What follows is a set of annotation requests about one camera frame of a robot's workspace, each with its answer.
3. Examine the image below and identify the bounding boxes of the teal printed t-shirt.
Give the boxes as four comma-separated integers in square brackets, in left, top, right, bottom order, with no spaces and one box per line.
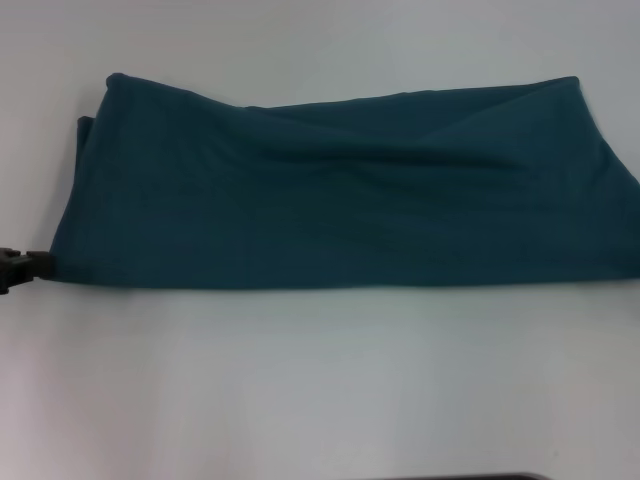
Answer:
[49,72,640,292]

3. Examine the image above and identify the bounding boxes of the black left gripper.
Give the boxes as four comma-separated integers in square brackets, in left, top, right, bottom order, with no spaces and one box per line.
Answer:
[0,247,54,296]

